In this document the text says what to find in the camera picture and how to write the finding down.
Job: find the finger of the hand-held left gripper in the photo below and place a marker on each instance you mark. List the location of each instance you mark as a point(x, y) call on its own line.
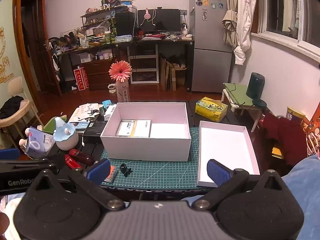
point(10, 153)

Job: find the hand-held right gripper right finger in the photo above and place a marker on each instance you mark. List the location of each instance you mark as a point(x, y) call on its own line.
point(217, 171)

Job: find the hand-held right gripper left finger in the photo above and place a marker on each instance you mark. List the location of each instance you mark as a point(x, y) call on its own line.
point(98, 171)

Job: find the orange label small box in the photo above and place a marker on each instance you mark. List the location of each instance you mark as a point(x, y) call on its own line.
point(112, 173)

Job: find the small black clip mount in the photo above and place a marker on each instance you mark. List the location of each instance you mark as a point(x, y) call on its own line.
point(125, 170)

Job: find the white box lid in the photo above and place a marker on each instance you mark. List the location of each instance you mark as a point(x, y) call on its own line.
point(225, 142)

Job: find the white storage box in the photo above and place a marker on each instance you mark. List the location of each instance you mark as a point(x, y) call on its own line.
point(145, 147)

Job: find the blue white packet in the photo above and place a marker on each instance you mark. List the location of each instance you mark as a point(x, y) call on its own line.
point(40, 142)

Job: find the black product box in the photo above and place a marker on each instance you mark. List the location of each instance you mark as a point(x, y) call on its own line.
point(95, 128)

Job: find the blue white mountain jar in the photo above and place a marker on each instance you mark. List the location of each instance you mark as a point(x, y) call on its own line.
point(66, 140)

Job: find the black cloth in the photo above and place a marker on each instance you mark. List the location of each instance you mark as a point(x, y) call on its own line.
point(10, 105)

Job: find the blue picture book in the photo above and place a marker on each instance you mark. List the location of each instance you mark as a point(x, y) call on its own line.
point(78, 126)

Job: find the white small carton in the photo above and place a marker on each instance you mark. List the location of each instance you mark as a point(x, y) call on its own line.
point(126, 128)

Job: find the wooden high chair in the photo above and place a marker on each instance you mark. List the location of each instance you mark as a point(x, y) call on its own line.
point(27, 104)

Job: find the green cutting mat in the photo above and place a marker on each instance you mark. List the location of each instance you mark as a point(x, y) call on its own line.
point(162, 175)

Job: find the white printed sachet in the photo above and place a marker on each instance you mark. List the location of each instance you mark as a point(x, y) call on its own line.
point(108, 115)

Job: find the small dark cap bottle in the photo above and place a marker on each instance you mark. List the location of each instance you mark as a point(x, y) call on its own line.
point(102, 111)

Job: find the yellow edged white carton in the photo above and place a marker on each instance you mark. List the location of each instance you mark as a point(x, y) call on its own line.
point(142, 128)

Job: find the yellow tissue pack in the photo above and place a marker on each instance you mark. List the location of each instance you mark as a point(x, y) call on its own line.
point(210, 110)

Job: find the yellow flat object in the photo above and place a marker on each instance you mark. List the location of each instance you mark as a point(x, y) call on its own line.
point(277, 152)

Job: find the teal card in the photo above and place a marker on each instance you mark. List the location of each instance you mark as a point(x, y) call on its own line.
point(107, 103)

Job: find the dark red cloth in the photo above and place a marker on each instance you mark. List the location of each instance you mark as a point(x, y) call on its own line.
point(287, 137)

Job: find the green low table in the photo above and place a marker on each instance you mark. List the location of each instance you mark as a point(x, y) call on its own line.
point(235, 92)

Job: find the pink drink bottle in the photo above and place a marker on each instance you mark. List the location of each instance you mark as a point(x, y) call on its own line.
point(123, 92)

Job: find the small white plant pot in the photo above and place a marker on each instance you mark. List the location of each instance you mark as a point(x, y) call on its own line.
point(111, 88)

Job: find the person's blue clad legs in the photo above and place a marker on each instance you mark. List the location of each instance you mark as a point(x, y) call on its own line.
point(305, 180)

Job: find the red sign board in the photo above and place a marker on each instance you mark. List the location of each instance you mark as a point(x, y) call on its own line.
point(86, 76)
point(79, 80)

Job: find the dark green cylindrical appliance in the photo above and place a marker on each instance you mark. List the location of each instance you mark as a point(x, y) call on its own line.
point(255, 85)

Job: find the brown drawer cabinet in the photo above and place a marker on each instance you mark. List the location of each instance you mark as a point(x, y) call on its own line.
point(100, 75)

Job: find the yellow snack box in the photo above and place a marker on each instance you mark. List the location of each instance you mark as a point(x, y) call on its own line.
point(295, 113)

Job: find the pink gerbera flower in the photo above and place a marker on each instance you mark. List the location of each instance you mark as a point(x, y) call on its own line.
point(120, 71)

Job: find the brown cardboard sheets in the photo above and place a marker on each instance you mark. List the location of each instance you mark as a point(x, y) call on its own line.
point(167, 75)

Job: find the dark computer desk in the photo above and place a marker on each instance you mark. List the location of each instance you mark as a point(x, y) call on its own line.
point(189, 65)

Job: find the white drawer unit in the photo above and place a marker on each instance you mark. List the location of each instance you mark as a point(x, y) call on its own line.
point(143, 70)

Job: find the wooden door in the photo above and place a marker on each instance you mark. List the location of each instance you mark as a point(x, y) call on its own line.
point(35, 42)

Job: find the silver refrigerator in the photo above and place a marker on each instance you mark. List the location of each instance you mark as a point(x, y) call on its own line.
point(210, 42)

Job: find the green white cup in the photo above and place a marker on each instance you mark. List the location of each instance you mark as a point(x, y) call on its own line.
point(107, 37)

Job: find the light blue wipes pack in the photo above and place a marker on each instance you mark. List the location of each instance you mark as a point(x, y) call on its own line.
point(124, 39)

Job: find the white pump bottle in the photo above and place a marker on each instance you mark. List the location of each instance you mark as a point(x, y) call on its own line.
point(185, 31)

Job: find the black computer tower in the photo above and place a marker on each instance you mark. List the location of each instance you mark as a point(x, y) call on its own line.
point(126, 25)

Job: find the dark desk shelf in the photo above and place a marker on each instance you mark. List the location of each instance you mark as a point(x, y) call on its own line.
point(85, 17)

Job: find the white curtain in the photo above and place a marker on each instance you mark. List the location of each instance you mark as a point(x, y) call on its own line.
point(246, 17)

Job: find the black monitor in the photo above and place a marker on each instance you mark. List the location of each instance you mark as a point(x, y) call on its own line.
point(162, 20)

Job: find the pink headphones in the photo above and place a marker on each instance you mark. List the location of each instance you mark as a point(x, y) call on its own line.
point(147, 16)

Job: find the window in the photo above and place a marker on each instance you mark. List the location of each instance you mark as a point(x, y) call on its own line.
point(280, 5)

